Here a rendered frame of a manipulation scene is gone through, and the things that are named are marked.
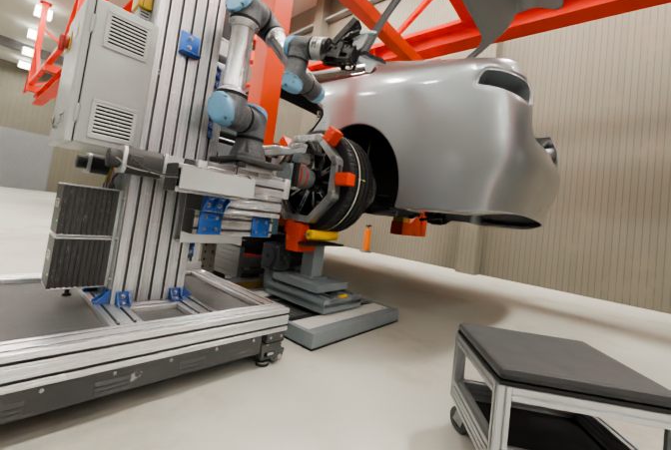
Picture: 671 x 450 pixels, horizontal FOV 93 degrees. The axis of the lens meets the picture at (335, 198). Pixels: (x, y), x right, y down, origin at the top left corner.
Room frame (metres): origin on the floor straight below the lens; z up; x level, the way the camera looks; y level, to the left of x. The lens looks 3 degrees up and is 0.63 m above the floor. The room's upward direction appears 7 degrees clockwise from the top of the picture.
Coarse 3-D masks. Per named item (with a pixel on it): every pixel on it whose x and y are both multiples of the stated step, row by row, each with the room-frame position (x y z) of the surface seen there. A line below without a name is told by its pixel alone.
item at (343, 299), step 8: (272, 280) 2.13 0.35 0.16; (272, 288) 2.07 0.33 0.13; (280, 288) 2.02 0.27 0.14; (288, 288) 1.97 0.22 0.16; (296, 288) 2.00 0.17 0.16; (280, 296) 2.01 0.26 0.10; (288, 296) 1.97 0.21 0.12; (296, 296) 1.92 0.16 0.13; (304, 296) 1.88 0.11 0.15; (312, 296) 1.84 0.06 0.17; (320, 296) 1.87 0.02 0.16; (328, 296) 1.86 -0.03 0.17; (336, 296) 2.00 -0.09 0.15; (344, 296) 1.92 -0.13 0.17; (352, 296) 1.99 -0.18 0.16; (360, 296) 2.05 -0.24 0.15; (304, 304) 1.88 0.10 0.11; (312, 304) 1.84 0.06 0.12; (320, 304) 1.80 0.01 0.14; (328, 304) 1.81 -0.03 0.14; (336, 304) 1.87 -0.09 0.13; (344, 304) 1.93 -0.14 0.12; (352, 304) 1.99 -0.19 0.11; (320, 312) 1.79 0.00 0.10; (328, 312) 1.82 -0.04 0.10
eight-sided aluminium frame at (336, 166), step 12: (324, 144) 1.86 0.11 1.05; (288, 156) 2.12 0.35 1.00; (336, 156) 1.80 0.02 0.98; (336, 168) 1.79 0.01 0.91; (336, 192) 1.82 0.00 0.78; (288, 204) 2.10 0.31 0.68; (324, 204) 1.82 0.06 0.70; (288, 216) 2.00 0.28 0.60; (300, 216) 1.93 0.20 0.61; (312, 216) 1.88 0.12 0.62
